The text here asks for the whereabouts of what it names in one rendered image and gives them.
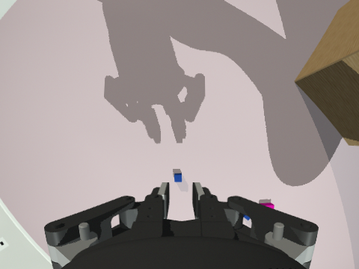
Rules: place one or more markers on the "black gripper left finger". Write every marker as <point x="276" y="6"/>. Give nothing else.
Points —
<point x="70" y="235"/>

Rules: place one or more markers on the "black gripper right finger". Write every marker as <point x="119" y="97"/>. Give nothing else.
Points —
<point x="293" y="235"/>

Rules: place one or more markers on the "magenta rectangular block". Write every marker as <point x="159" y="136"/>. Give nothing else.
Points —
<point x="270" y="205"/>

